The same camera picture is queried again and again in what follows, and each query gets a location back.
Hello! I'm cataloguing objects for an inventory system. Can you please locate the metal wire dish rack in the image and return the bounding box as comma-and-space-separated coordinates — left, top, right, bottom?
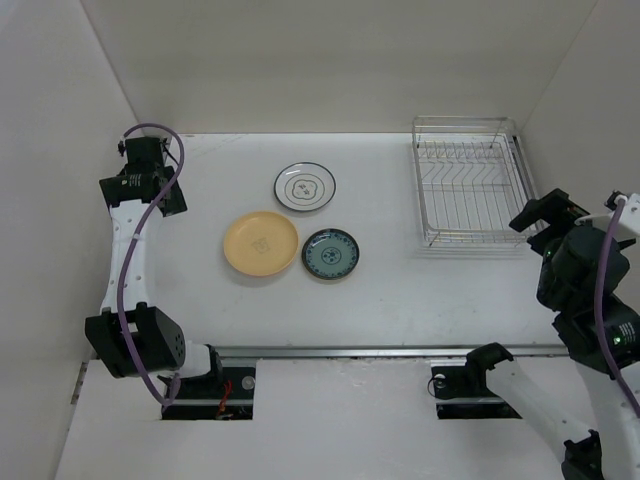
412, 116, 543, 247

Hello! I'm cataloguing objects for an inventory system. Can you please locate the grey white lined plate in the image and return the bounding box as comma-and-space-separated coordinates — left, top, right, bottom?
273, 162, 337, 213

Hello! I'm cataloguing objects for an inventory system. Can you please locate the dark green patterned plate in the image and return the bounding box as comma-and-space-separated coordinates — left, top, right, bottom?
301, 228, 360, 281

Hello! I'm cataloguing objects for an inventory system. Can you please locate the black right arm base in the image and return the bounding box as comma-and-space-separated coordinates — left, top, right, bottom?
427, 363, 521, 420

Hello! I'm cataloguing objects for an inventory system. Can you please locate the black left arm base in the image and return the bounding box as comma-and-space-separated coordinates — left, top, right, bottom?
161, 359, 257, 421

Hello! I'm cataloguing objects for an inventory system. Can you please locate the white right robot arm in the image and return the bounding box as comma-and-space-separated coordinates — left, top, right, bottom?
463, 214, 639, 479

